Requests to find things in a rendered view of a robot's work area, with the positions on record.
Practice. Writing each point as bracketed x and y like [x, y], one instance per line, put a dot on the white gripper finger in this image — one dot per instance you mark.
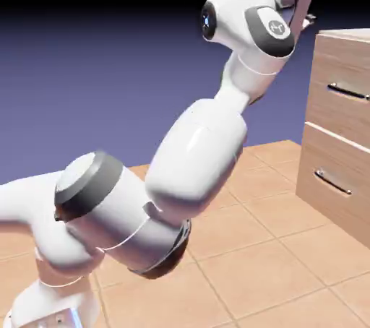
[308, 20]

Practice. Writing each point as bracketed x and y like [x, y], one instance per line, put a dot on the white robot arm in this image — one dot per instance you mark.
[196, 154]

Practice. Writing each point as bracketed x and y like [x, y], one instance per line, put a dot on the light wood drawer front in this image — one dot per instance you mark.
[329, 206]
[338, 114]

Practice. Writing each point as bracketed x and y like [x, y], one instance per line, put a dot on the light wood cabinet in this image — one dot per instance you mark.
[341, 131]

